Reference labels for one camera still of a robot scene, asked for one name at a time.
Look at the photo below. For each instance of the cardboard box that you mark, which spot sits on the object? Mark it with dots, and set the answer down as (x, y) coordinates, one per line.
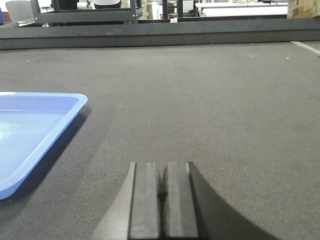
(303, 9)

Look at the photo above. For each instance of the blue plastic tray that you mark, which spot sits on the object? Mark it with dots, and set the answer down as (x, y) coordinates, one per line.
(30, 123)

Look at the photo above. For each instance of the white table background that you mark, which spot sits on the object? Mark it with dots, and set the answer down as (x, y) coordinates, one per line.
(241, 9)

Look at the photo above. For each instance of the black table edge rail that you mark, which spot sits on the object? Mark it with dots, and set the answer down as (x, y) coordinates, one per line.
(237, 31)

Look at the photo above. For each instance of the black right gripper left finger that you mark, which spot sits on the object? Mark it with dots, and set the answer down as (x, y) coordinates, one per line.
(135, 212)

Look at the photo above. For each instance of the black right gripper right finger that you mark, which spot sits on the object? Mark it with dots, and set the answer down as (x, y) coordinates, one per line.
(193, 210)

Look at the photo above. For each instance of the dark metal cart frame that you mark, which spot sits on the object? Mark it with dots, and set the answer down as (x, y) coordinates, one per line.
(84, 12)

